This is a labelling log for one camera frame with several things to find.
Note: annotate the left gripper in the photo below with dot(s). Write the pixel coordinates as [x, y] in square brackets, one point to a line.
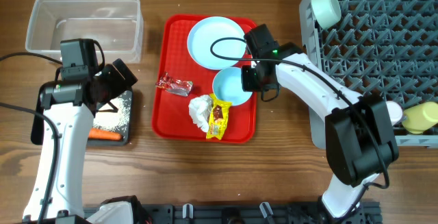
[120, 85]

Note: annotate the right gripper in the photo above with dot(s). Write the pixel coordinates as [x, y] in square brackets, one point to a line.
[248, 84]

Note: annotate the white rice grains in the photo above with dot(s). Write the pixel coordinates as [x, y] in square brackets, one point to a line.
[115, 122]

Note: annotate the orange carrot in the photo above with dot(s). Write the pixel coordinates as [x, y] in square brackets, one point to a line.
[99, 134]

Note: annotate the light blue rice bowl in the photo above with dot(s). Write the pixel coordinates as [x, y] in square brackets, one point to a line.
[227, 86]

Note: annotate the red foil wrapper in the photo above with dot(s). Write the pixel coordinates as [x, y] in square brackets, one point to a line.
[174, 86]

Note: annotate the mint green bowl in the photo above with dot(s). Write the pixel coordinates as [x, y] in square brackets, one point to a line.
[327, 12]

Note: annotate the pink cup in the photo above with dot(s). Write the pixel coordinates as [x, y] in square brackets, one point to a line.
[395, 112]

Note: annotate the yellow cup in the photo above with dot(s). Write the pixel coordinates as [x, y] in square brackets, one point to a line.
[421, 117]

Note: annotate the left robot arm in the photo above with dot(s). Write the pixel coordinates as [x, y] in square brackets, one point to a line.
[65, 113]

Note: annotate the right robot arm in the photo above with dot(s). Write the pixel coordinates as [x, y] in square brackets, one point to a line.
[358, 130]

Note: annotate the black waste tray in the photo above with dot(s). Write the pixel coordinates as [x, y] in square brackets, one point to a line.
[99, 143]

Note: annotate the grey dishwasher rack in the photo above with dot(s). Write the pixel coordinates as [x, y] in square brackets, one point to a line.
[384, 47]

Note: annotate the red serving tray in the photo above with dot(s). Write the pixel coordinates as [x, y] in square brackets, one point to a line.
[170, 118]

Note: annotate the yellow snack wrapper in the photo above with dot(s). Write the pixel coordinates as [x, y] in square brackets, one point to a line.
[218, 119]

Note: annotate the crumpled white tissue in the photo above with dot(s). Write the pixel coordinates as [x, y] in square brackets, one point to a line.
[199, 110]

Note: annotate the light blue plate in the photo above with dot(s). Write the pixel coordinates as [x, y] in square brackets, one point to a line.
[209, 30]

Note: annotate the clear plastic bin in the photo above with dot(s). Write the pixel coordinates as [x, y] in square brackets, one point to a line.
[117, 25]

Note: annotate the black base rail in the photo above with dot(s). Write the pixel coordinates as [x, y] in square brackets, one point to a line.
[293, 213]

